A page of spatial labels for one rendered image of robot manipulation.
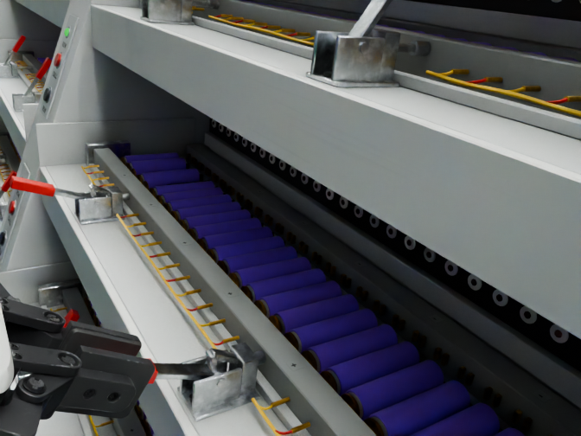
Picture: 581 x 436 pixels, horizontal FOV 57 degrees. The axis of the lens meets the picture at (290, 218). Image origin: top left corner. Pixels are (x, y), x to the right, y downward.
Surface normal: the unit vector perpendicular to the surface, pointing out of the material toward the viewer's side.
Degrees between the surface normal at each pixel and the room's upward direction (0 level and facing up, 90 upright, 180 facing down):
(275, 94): 110
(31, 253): 90
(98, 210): 90
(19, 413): 10
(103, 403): 90
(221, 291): 20
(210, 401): 90
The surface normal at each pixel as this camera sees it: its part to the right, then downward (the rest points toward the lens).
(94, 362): 0.53, 0.39
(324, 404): 0.11, -0.91
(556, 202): -0.84, 0.13
